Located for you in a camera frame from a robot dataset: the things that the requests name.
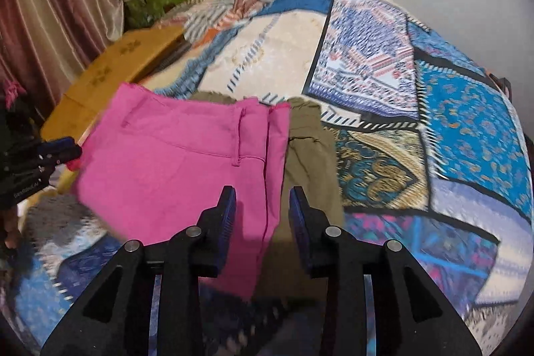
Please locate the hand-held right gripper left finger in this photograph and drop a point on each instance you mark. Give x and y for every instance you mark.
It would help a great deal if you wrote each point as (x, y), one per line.
(227, 222)

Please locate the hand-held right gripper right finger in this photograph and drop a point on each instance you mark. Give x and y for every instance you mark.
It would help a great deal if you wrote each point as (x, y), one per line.
(298, 231)

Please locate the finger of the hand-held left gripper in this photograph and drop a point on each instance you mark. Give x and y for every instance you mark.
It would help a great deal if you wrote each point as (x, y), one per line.
(62, 158)
(58, 143)

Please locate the pink pants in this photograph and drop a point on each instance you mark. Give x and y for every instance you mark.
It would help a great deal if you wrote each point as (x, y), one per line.
(175, 164)

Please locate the olive green pants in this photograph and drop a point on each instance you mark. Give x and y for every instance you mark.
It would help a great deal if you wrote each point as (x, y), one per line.
(311, 156)

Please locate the person's left hand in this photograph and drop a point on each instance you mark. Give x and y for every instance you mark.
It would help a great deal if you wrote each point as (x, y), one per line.
(9, 233)

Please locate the wooden lap table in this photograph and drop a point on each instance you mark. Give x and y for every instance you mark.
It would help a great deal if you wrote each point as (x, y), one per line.
(125, 55)

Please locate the brown striped curtain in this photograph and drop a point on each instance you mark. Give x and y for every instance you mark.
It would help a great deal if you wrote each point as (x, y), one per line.
(54, 5)

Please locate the blue patchwork bedspread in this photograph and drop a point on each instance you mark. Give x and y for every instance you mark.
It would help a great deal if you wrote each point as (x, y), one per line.
(459, 122)

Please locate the orange striped blanket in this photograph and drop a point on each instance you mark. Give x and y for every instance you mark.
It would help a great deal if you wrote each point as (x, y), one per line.
(233, 5)

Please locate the dark wooden bedpost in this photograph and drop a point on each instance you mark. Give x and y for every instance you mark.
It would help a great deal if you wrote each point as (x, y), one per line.
(500, 85)

